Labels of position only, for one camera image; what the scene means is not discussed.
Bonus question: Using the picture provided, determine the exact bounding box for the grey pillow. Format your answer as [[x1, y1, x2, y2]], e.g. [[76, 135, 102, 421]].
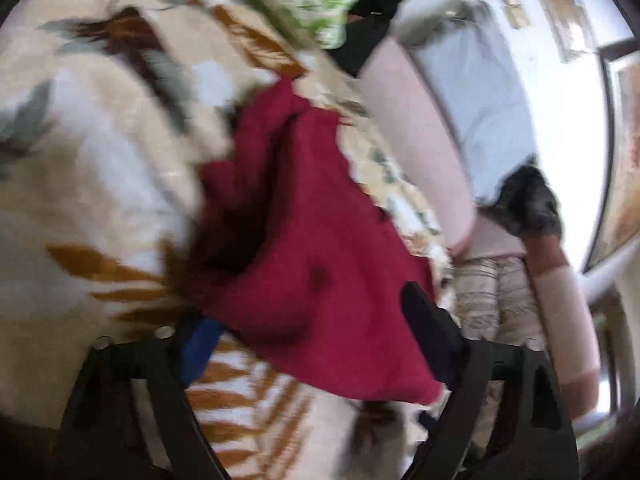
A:
[[401, 0, 537, 207]]

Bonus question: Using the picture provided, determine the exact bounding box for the leaf pattern beige blanket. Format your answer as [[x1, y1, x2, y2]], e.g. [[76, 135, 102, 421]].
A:
[[1, 0, 456, 479]]

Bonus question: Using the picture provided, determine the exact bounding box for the striped brown quilt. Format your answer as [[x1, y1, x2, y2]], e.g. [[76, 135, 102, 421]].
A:
[[451, 253, 549, 451]]

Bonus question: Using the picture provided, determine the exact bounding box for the dark furry cushion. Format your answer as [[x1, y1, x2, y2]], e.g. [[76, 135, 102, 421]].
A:
[[483, 157, 563, 238]]

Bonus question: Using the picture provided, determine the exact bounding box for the pink folded blanket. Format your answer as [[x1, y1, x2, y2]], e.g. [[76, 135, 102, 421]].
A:
[[522, 234, 601, 420]]

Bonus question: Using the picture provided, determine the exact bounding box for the framed wall picture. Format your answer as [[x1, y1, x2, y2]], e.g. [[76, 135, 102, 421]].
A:
[[584, 38, 639, 271]]

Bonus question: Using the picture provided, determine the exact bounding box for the pink bolster pillow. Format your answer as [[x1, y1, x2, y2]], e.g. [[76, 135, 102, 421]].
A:
[[358, 36, 476, 257]]

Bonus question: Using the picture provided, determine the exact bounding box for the dark red small garment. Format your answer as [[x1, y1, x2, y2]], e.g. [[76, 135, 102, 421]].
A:
[[182, 78, 442, 404]]

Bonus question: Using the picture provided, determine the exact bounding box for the black garment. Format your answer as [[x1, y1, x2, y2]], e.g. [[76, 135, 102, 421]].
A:
[[326, 0, 402, 77]]

